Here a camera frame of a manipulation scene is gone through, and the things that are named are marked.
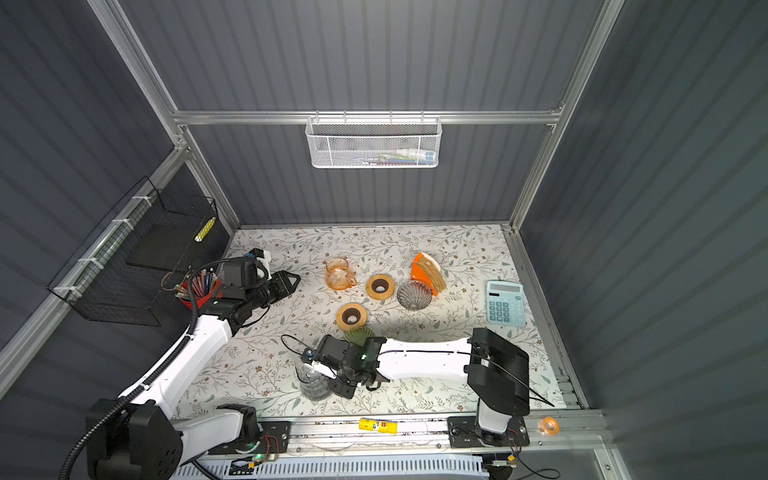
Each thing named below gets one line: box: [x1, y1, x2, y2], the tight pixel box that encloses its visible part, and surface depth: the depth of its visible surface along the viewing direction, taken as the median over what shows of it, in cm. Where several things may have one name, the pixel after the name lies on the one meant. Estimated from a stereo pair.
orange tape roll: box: [538, 416, 560, 435], surface depth 77 cm
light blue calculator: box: [486, 280, 526, 327], surface depth 98 cm
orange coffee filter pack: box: [410, 251, 447, 297], surface depth 99 cm
